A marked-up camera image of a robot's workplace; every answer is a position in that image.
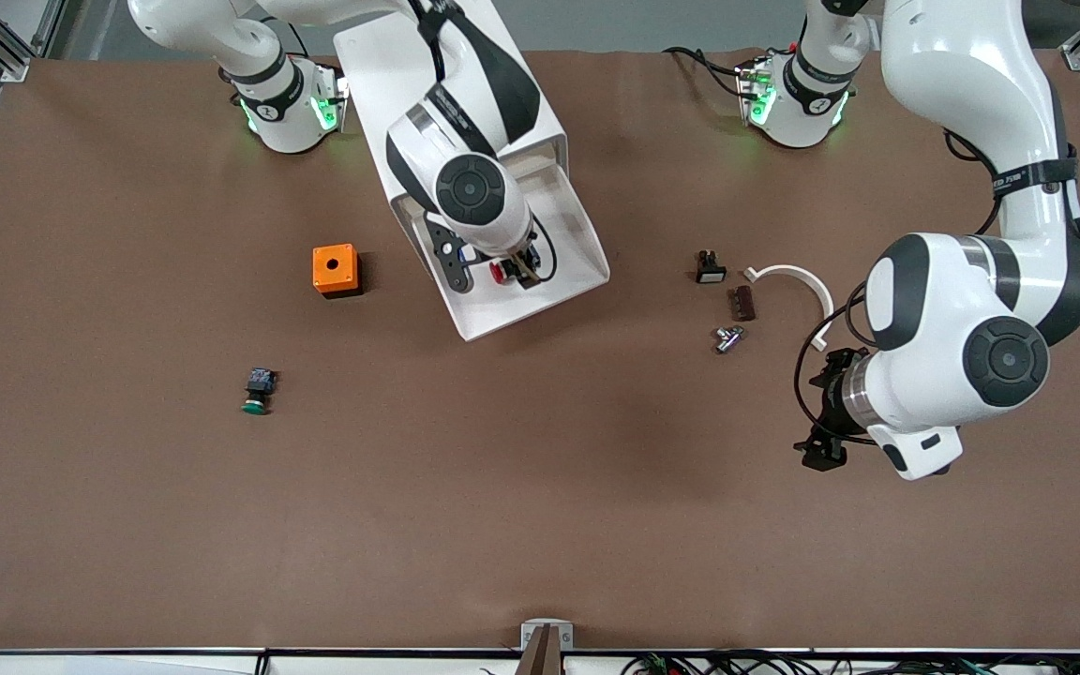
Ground green push button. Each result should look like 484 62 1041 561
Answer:
241 367 278 416

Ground white semicircular clamp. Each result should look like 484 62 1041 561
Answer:
742 264 835 353

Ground orange box with hole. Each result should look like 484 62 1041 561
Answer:
312 244 363 299

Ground brown table mat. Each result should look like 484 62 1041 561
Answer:
0 47 1080 653

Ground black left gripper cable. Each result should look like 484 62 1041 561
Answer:
791 131 1007 446

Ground tangled black cables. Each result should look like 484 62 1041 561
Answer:
620 652 1080 675

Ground black left base cable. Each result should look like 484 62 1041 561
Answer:
662 45 749 95

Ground grey metal bracket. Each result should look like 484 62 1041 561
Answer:
517 619 575 675

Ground white table edge rail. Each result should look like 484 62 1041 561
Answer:
0 645 1080 675

